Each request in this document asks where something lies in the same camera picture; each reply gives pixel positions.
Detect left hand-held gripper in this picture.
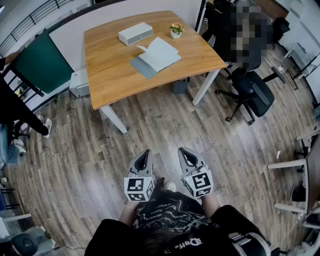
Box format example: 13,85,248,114
123,149,156,203

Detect black office chair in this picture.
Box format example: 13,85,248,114
215,66,287,126

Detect black metal railing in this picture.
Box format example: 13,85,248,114
0,0,73,57

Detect small potted orange flowers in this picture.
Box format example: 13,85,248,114
168,22,185,40

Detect person's left forearm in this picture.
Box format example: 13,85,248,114
119,199,141,227

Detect grey swivel chair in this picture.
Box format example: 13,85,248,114
9,226,56,256

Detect grey waste bin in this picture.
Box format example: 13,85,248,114
172,77,191,95

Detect grey-blue book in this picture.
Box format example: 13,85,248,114
129,36,182,80

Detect white rectangular storage box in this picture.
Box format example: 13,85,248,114
117,22,154,47

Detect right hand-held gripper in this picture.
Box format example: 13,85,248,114
177,147,214,200

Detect person's right forearm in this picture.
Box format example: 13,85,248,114
199,194,222,218

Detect white partition panel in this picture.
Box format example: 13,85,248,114
48,0,203,73

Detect wooden table with white legs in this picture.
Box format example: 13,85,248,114
83,10,228,135

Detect dark desk with white legs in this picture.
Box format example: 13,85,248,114
267,133,320,226

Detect person's black printed shirt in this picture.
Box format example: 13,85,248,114
84,184,271,256

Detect dark green board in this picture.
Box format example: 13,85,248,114
12,31,75,95

